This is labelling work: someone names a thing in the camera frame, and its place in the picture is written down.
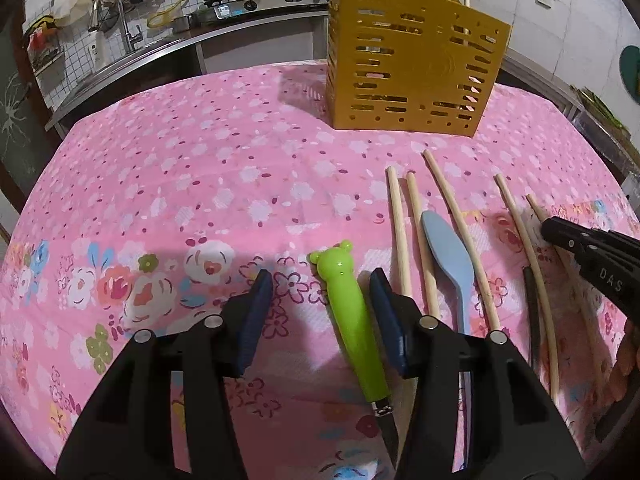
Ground pink floral tablecloth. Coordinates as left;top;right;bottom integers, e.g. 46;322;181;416
1;63;639;479

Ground yellow slotted utensil holder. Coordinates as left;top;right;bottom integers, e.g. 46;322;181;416
326;0;511;136

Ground round green wall board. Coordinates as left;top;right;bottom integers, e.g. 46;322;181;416
620;46;640;96

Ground dark door with drawing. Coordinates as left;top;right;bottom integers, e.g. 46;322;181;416
1;24;54;196

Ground person's right hand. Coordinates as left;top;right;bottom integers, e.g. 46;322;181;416
596;313;639;413

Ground green frog-handle knife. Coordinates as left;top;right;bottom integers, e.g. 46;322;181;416
309;240;399;466

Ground kitchen counter with cabinets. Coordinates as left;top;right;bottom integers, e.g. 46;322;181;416
46;6;328;138

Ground light blue spoon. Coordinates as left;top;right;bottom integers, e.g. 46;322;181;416
420;210;476;470

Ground kitchen faucet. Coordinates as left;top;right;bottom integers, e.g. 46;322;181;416
99;0;143;54

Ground gas stove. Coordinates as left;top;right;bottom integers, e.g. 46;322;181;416
194;0;329;25

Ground black chopstick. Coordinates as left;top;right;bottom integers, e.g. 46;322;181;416
523;266;541;374

